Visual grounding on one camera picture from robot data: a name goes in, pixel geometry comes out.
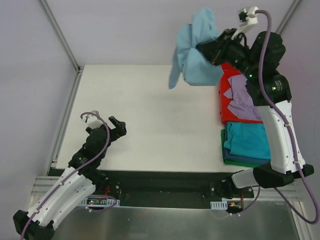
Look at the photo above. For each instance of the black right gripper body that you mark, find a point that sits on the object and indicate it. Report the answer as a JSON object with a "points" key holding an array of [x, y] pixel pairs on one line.
{"points": [[215, 50]]}

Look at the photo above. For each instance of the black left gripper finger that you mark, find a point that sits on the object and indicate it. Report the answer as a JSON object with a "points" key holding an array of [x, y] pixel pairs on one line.
{"points": [[114, 121], [122, 130]]}

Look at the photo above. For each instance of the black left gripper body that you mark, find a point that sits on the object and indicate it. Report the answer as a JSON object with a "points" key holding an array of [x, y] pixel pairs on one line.
{"points": [[111, 131]]}

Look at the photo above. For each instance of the light blue printed t-shirt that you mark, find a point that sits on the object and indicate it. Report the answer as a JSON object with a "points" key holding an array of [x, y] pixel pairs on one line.
{"points": [[187, 61]]}

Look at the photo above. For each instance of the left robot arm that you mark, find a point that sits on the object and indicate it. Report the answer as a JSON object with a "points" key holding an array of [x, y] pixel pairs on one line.
{"points": [[80, 179]]}

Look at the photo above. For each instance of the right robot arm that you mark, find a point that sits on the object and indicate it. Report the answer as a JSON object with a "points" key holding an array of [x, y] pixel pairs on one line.
{"points": [[271, 94]]}

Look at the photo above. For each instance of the lavender t-shirt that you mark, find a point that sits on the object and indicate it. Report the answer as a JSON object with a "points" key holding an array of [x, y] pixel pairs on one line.
{"points": [[241, 104]]}

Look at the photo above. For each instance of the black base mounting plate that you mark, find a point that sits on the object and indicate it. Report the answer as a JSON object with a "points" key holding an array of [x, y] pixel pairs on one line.
{"points": [[162, 189]]}

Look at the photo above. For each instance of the red plastic bin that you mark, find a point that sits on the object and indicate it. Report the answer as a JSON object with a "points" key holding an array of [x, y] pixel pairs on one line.
{"points": [[226, 115]]}

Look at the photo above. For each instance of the green folded t-shirt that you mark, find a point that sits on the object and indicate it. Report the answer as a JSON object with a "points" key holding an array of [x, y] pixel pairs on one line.
{"points": [[223, 137]]}

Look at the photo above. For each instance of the teal folded t-shirt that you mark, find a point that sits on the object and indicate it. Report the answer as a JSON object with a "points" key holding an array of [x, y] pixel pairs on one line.
{"points": [[247, 140]]}

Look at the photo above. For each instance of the dark blue folded t-shirt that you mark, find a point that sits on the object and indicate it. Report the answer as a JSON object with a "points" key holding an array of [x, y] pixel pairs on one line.
{"points": [[243, 159]]}

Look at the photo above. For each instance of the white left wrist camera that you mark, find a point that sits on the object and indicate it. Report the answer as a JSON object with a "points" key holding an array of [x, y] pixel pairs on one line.
{"points": [[92, 119]]}

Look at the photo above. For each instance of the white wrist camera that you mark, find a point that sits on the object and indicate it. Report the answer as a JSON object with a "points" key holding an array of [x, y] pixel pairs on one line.
{"points": [[92, 119], [247, 20]]}

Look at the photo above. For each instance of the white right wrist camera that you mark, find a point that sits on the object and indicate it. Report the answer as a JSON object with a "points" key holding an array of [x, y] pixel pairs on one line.
{"points": [[247, 20]]}

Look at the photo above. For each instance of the left white cable duct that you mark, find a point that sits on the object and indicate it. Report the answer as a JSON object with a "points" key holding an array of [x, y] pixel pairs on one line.
{"points": [[99, 202]]}

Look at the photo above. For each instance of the white cable duct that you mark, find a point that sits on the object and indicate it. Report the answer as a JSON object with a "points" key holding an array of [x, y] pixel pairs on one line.
{"points": [[225, 205], [99, 202]]}

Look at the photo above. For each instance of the right aluminium frame post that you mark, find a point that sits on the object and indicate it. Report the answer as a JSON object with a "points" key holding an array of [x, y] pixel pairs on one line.
{"points": [[290, 13]]}

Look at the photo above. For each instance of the aluminium frame post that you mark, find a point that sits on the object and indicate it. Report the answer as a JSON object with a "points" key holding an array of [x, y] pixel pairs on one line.
{"points": [[290, 13], [59, 34]]}

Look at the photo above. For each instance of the left aluminium frame post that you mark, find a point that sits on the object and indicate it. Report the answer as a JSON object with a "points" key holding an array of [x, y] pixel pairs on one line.
{"points": [[59, 34]]}

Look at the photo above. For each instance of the right white cable duct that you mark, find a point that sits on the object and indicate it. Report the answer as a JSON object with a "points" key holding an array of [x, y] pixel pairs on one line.
{"points": [[225, 205]]}

